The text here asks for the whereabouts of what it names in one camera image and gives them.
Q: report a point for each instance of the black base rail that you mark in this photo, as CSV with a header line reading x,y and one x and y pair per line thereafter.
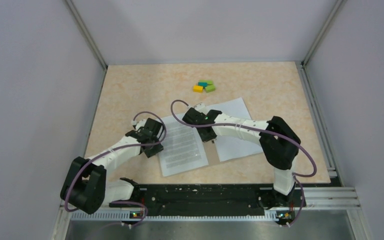
x,y
211,200

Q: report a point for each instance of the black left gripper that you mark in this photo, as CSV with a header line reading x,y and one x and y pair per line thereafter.
x,y
158,148

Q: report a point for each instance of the yellow block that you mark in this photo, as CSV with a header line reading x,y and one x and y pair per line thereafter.
x,y
198,88

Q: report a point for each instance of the white paper sheet stack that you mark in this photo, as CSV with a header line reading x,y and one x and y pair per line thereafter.
x,y
234,145

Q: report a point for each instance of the grey slotted cable duct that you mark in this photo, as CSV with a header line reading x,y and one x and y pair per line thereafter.
x,y
133,216

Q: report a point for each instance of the light green block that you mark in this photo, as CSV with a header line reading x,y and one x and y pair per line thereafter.
x,y
210,88

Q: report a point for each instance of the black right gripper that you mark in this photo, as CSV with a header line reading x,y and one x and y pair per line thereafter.
x,y
206,139

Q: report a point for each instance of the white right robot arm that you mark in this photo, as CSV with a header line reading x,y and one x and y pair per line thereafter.
x,y
277,140

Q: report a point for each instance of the teal block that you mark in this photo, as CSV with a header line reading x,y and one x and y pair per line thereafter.
x,y
202,84

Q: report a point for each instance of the printed white paper sheet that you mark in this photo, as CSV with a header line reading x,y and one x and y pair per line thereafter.
x,y
183,149

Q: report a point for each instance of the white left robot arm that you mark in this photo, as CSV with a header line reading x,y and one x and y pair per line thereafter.
x,y
87,187

